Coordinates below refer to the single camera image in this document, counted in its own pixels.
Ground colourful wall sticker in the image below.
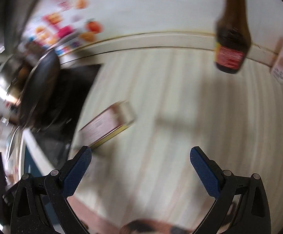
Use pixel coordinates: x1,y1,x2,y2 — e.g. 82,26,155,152
22,0,105,56

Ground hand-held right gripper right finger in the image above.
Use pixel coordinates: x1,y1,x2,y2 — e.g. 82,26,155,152
190,146,271,234

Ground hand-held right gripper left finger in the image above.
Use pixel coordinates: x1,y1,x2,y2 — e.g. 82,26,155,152
11,146,93,234

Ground steel steamer pot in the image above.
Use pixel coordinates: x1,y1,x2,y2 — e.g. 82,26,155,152
0,56,34,103

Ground black gas stove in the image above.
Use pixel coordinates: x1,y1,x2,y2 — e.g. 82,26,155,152
31,63,101,147

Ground black range hood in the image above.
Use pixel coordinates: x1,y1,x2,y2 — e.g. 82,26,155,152
0,0,45,54

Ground brown vinegar bottle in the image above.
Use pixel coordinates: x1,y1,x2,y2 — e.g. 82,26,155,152
213,0,252,75

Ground black frying pan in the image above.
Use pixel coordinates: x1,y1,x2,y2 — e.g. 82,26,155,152
7,50,61,152

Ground blue kitchen cabinet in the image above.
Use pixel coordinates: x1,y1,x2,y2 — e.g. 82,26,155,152
24,146,46,176

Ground pink box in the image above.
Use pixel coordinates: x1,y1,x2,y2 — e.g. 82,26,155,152
79,101,136,149

